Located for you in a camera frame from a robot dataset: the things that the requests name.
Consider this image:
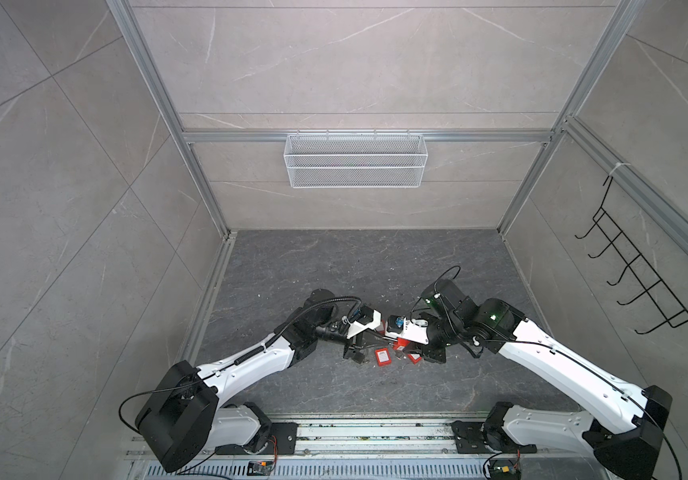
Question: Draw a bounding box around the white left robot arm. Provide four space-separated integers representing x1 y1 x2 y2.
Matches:
129 289 383 473

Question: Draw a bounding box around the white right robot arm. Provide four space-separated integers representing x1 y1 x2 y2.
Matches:
405 274 672 479

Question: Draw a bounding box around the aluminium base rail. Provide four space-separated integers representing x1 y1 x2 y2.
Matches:
117 413 612 479

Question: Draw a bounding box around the white wire mesh basket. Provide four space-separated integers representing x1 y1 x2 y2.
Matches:
283 133 429 189

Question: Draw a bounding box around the black wire hook rack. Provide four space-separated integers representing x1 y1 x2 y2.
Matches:
574 175 688 336

